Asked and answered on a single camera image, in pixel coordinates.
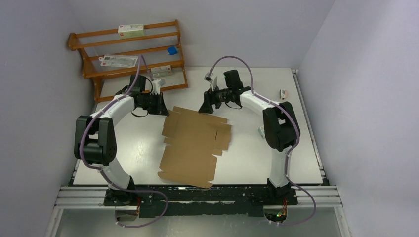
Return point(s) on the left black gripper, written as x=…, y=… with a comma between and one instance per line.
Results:
x=160, y=107

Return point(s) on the clear plastic blister package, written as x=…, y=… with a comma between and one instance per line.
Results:
x=122, y=61

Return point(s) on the orange wooden shelf rack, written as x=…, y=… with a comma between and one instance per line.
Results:
x=115, y=53

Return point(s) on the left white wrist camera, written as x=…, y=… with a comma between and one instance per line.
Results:
x=157, y=84

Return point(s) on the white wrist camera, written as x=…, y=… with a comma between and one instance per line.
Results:
x=157, y=84
x=212, y=79

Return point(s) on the white green box top shelf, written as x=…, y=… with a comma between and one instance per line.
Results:
x=131, y=31

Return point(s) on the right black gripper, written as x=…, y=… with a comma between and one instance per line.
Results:
x=209, y=97

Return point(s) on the small pink white stapler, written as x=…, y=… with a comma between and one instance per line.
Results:
x=283, y=94

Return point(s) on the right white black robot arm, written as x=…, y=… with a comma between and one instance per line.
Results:
x=281, y=130

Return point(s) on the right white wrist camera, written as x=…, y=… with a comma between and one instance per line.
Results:
x=212, y=79

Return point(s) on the brown cardboard box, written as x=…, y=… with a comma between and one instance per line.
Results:
x=193, y=143

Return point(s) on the white teal box on table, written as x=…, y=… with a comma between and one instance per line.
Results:
x=261, y=132

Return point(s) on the blue small block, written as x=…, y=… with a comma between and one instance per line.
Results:
x=172, y=50

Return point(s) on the small white box on shelf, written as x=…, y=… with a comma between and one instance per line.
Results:
x=161, y=71

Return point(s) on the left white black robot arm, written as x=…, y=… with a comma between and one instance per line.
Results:
x=95, y=139

